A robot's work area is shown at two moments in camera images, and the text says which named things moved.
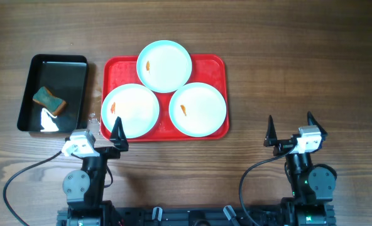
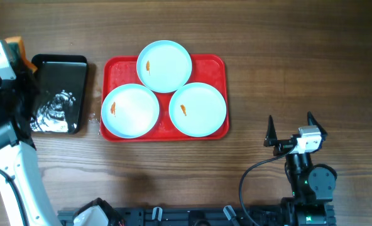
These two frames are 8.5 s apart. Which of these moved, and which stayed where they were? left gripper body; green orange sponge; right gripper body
Moved: left gripper body; green orange sponge
Stayed: right gripper body
